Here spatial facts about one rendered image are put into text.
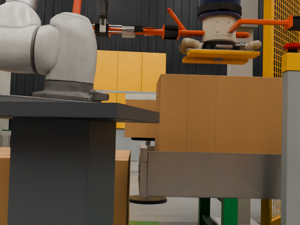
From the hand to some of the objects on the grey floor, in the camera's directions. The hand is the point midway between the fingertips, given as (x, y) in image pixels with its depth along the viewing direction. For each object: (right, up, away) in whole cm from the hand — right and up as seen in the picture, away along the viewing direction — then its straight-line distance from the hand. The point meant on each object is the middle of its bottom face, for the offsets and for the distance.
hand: (103, 29), depth 210 cm
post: (+78, -119, -50) cm, 151 cm away
